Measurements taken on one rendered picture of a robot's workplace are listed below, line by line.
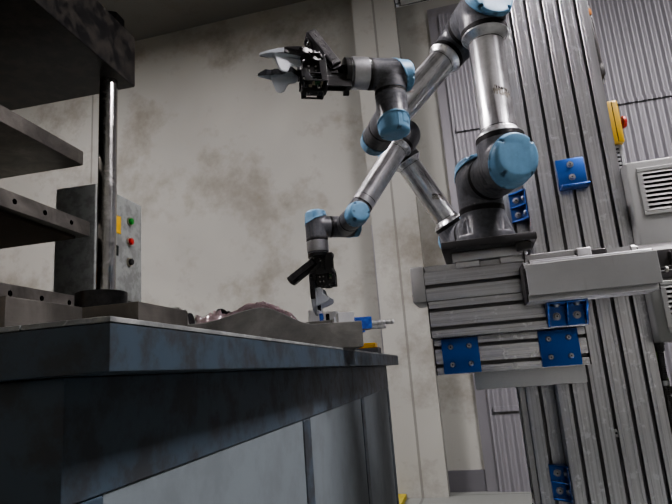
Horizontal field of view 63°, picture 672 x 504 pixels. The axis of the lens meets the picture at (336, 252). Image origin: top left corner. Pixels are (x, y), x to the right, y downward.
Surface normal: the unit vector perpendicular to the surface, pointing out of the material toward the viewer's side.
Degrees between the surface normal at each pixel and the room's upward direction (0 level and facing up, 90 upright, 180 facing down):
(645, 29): 90
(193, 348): 90
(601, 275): 90
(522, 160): 98
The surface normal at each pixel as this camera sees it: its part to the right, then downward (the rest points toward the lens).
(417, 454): -0.25, -0.19
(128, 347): 0.98, -0.11
